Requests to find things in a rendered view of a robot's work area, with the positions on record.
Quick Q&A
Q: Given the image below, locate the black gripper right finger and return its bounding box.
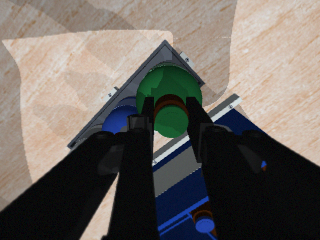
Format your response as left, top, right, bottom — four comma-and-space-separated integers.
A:
186, 97, 320, 240

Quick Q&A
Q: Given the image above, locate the blue crate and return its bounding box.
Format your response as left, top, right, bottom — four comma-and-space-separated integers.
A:
152, 108, 269, 240

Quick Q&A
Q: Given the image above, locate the brown bottle with green cap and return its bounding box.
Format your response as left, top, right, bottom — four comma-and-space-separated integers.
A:
210, 226, 217, 237

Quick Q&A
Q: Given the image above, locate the green labeled bottle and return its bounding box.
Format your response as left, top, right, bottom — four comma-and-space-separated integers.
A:
135, 62, 203, 138

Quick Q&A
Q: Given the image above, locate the grey tray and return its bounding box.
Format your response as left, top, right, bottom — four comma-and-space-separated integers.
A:
67, 40, 205, 149

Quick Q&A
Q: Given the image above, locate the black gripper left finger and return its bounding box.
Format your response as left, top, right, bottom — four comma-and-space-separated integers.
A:
0, 97, 160, 240

